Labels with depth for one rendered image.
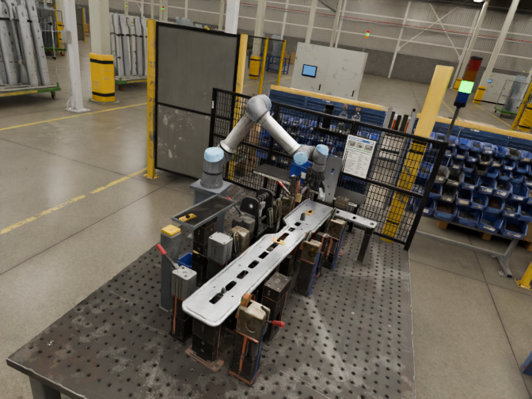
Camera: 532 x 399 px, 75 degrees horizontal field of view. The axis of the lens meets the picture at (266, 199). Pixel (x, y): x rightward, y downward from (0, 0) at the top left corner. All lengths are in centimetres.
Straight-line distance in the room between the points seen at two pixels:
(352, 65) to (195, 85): 498
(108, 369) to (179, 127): 349
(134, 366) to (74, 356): 25
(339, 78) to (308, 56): 90
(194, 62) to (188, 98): 44
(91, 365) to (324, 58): 801
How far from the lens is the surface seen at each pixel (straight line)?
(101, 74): 943
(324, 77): 883
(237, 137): 223
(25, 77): 967
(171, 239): 163
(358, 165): 272
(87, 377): 170
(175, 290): 160
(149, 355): 172
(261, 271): 170
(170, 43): 465
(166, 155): 493
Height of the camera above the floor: 201
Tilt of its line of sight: 25 degrees down
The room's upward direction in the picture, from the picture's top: 9 degrees clockwise
